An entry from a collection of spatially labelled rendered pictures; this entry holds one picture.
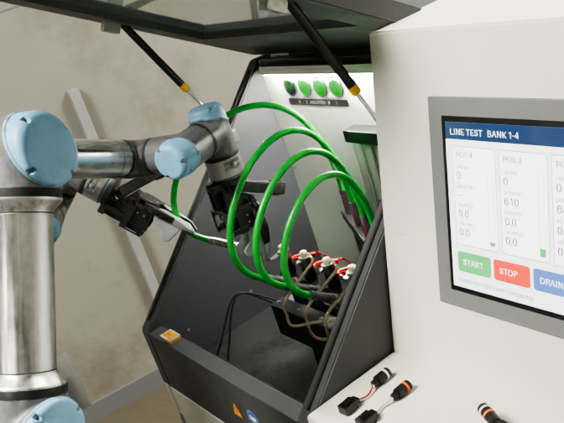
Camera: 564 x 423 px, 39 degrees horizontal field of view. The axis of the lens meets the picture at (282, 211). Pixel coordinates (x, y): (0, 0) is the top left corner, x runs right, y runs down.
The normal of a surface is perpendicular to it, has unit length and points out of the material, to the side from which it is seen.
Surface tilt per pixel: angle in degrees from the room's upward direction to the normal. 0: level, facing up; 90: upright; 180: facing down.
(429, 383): 0
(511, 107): 76
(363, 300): 90
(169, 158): 90
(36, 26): 90
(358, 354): 90
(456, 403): 0
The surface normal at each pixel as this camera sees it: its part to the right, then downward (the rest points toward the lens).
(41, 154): 0.83, -0.19
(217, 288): 0.57, 0.13
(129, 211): -0.04, 0.15
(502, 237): -0.81, 0.22
